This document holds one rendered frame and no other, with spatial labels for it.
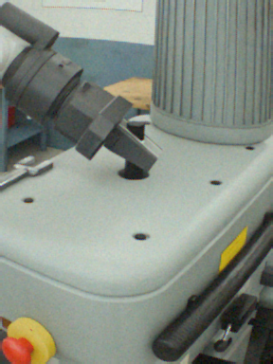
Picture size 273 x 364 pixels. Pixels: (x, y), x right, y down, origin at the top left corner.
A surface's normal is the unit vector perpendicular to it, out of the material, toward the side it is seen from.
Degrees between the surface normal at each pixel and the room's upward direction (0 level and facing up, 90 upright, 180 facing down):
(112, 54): 90
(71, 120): 90
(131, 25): 90
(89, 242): 0
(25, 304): 90
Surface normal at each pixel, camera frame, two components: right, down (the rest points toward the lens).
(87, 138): -0.21, 0.37
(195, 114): -0.44, 0.33
